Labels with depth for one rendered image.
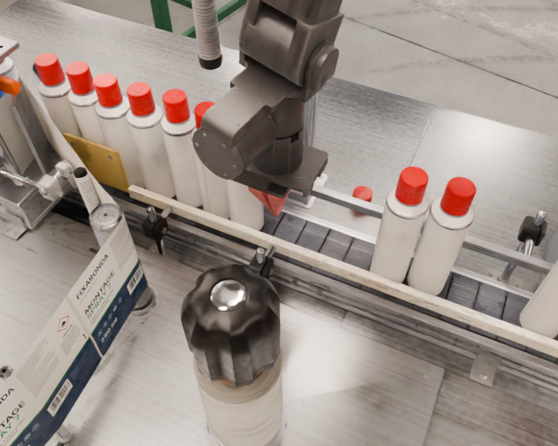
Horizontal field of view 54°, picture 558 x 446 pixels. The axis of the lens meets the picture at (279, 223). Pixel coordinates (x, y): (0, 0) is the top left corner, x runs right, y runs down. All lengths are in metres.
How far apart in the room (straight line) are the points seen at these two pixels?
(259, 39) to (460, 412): 0.54
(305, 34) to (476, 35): 2.59
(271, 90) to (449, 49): 2.42
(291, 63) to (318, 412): 0.42
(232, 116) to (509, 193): 0.65
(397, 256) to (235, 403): 0.32
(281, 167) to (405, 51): 2.27
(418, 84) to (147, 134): 1.97
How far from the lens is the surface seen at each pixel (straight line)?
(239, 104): 0.50
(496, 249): 0.77
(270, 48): 0.50
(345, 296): 0.81
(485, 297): 0.82
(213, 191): 0.80
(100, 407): 0.74
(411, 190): 0.65
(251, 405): 0.53
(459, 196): 0.64
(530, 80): 2.83
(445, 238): 0.69
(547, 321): 0.78
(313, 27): 0.47
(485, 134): 1.14
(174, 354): 0.74
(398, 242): 0.71
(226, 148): 0.49
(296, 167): 0.61
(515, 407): 0.82
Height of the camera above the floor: 1.54
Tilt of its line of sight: 51 degrees down
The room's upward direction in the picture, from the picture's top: straight up
